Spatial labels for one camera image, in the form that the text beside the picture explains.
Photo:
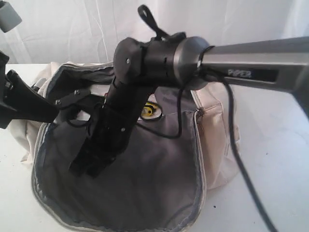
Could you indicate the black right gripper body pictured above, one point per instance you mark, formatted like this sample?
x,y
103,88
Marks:
x,y
112,125

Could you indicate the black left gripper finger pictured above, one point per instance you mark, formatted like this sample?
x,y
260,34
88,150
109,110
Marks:
x,y
22,102

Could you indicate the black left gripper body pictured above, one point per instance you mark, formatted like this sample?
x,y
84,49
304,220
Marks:
x,y
3,96

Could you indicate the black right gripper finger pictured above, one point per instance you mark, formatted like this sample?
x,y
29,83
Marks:
x,y
90,162

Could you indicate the cream fabric duffel bag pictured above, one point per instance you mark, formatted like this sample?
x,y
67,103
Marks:
x,y
155,185

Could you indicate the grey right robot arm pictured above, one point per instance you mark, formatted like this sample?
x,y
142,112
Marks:
x,y
189,63

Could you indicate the white backdrop curtain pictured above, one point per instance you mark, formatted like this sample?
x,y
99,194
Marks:
x,y
88,31

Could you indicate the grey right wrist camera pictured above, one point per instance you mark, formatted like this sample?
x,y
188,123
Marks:
x,y
78,100

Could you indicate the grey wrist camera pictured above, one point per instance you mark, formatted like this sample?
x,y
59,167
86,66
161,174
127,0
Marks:
x,y
9,18
78,100

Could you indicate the colourful key tag bunch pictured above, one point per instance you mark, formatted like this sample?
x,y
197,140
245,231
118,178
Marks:
x,y
149,110

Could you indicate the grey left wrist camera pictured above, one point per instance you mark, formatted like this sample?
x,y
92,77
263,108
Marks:
x,y
9,18

